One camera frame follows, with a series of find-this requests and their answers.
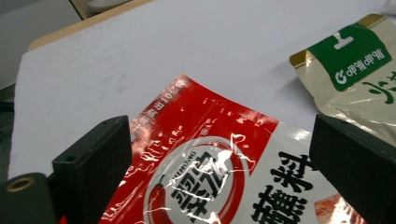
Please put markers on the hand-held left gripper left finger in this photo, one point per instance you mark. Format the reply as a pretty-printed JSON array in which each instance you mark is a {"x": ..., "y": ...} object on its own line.
[{"x": 93, "y": 161}]

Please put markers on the red seasoning packet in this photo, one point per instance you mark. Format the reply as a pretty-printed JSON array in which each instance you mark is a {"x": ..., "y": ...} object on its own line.
[{"x": 202, "y": 124}]

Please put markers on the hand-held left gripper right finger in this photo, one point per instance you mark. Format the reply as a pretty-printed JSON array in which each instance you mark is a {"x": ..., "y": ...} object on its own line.
[{"x": 358, "y": 168}]

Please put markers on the beige packet with green label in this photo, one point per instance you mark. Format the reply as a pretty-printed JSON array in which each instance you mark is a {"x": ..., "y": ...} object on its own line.
[{"x": 351, "y": 56}]

